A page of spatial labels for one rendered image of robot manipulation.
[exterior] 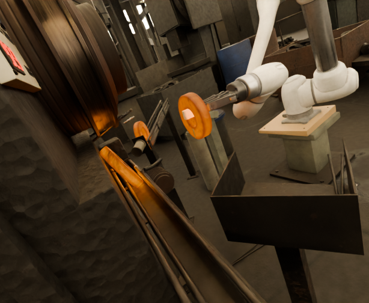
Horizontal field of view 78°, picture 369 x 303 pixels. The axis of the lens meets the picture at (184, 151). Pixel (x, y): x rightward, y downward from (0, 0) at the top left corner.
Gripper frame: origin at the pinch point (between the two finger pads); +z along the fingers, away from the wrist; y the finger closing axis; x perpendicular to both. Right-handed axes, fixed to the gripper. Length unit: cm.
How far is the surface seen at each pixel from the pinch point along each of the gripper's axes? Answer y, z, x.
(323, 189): -33.0, -12.1, -24.2
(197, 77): 226, -133, -10
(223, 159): 79, -52, -64
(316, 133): 18, -80, -45
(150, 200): -0.9, 24.2, -20.5
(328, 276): -19, -27, -83
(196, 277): -32.9, 26.1, -23.0
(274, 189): -24.0, -4.9, -23.7
